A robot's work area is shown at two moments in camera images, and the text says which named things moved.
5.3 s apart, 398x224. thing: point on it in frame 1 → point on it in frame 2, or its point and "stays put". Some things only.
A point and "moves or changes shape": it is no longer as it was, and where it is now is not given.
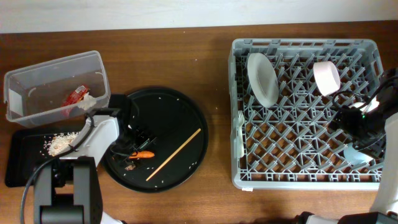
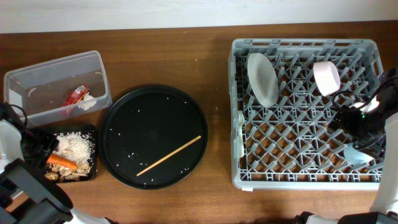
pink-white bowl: (326, 76) stays put
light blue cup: (354, 156) stays put
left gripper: (145, 144) → (51, 144)
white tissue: (88, 101) stays put
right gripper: (343, 119) stays put
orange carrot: (138, 154) moves or changes shape
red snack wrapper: (76, 96) stays put
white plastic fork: (240, 120) stays put
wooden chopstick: (178, 150) → (168, 156)
